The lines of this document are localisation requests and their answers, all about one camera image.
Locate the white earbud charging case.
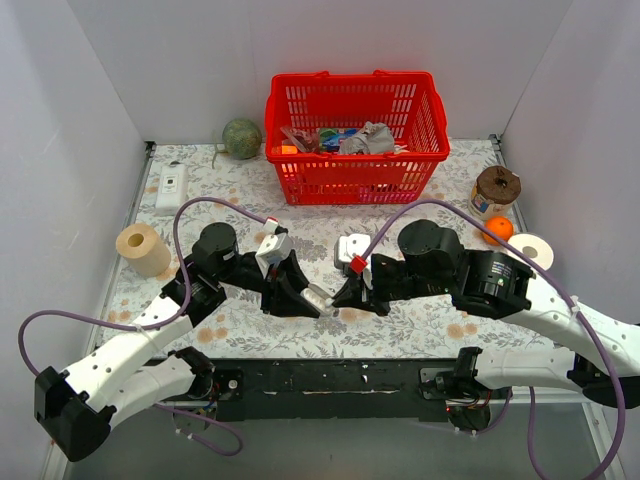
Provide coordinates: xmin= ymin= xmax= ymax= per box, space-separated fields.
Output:
xmin=301 ymin=283 xmax=335 ymax=316

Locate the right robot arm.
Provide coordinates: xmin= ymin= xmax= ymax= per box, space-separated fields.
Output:
xmin=333 ymin=220 xmax=639 ymax=409

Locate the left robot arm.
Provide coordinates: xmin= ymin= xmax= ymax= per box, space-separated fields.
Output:
xmin=35 ymin=222 xmax=330 ymax=462

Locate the floral patterned table mat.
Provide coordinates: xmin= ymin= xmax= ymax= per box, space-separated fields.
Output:
xmin=130 ymin=140 xmax=552 ymax=358

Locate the beige paper roll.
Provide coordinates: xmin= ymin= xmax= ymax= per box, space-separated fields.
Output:
xmin=116 ymin=223 xmax=171 ymax=278

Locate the white rectangular device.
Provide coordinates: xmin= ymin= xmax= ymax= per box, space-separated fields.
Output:
xmin=155 ymin=162 xmax=188 ymax=216

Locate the orange fruit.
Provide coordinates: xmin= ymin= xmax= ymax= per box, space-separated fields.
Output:
xmin=484 ymin=216 xmax=514 ymax=242

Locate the green melon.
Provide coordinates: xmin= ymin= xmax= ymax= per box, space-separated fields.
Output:
xmin=222 ymin=118 xmax=262 ymax=160

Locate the brown lidded jar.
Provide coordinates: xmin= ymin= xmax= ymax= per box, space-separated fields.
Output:
xmin=468 ymin=165 xmax=522 ymax=221

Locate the crumpled grey bag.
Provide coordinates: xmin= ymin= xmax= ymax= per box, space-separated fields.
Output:
xmin=338 ymin=122 xmax=395 ymax=155

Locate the white toilet paper roll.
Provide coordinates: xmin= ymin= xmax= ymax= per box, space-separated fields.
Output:
xmin=508 ymin=233 xmax=554 ymax=271

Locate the red plastic shopping basket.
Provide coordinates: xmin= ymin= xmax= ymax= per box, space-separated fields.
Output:
xmin=265 ymin=70 xmax=450 ymax=205

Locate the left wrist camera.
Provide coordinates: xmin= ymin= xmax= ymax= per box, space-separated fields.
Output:
xmin=255 ymin=217 xmax=293 ymax=278

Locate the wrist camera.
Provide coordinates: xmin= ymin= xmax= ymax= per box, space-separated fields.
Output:
xmin=255 ymin=217 xmax=293 ymax=278
xmin=334 ymin=233 xmax=371 ymax=276

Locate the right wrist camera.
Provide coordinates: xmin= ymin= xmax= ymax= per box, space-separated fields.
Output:
xmin=334 ymin=233 xmax=371 ymax=276

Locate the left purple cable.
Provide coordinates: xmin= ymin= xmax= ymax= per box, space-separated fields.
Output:
xmin=17 ymin=196 xmax=281 ymax=457

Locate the purple cable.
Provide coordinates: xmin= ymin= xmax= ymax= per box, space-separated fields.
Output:
xmin=17 ymin=196 xmax=281 ymax=457
xmin=359 ymin=198 xmax=629 ymax=480

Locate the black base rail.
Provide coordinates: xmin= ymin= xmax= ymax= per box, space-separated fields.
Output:
xmin=149 ymin=357 xmax=511 ymax=424

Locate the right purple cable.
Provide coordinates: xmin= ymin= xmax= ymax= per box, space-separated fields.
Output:
xmin=359 ymin=198 xmax=629 ymax=480

